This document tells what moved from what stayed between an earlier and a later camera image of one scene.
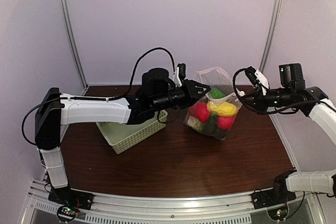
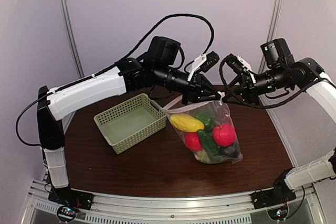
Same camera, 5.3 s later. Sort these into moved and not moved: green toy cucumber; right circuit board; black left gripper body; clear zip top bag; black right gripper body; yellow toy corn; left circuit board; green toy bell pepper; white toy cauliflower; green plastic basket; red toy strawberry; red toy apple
Moved: green toy cucumber; black left gripper body; red toy strawberry; red toy apple; clear zip top bag; black right gripper body; white toy cauliflower; yellow toy corn; green toy bell pepper
Not moved: right circuit board; left circuit board; green plastic basket
